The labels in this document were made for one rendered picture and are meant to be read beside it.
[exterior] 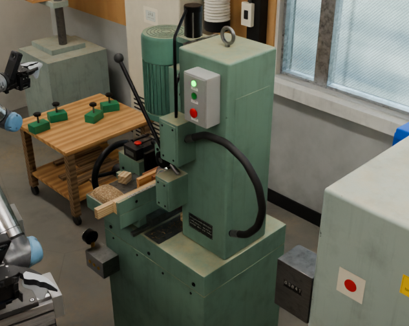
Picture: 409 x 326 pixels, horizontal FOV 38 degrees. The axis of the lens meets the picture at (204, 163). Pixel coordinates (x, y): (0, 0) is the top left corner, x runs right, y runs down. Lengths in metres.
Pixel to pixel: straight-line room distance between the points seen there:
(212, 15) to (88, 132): 1.00
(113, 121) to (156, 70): 1.70
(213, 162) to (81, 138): 1.74
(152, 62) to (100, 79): 2.49
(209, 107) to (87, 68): 2.73
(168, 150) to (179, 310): 0.63
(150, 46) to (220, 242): 0.71
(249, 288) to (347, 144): 1.32
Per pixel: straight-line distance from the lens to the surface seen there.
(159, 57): 2.03
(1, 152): 4.69
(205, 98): 1.75
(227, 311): 2.25
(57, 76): 4.32
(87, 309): 3.14
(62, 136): 3.60
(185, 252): 2.13
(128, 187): 2.32
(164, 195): 2.03
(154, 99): 2.10
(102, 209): 2.14
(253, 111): 1.88
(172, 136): 1.90
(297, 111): 3.48
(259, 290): 2.35
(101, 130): 3.63
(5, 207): 1.66
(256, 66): 1.84
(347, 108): 3.19
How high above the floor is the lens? 2.11
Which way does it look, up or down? 29 degrees down
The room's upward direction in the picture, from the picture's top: straight up
